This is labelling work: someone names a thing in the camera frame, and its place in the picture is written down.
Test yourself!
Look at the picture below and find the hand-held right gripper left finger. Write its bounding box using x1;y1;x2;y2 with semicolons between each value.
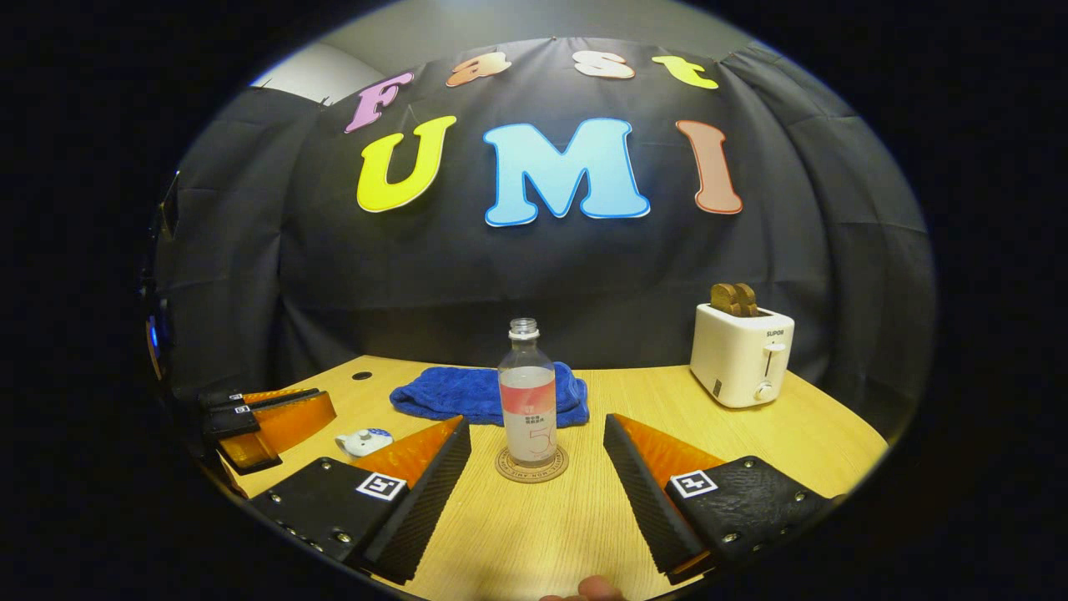
249;415;473;585

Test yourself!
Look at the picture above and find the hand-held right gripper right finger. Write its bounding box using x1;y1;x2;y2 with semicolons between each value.
602;412;844;585

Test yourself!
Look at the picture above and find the white ceramic teacup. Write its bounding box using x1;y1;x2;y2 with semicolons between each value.
335;434;393;458

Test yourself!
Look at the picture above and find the round wooden coaster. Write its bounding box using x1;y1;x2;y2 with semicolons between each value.
495;442;570;484

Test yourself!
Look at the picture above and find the clear water bottle pink label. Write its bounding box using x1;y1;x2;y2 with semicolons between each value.
497;317;558;468

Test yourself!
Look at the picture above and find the blue towel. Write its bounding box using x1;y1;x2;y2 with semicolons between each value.
390;362;590;428

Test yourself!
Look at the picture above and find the white toaster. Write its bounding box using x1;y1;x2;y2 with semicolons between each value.
689;302;795;409

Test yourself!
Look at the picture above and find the black backdrop cloth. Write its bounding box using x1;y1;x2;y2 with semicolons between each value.
154;35;937;443

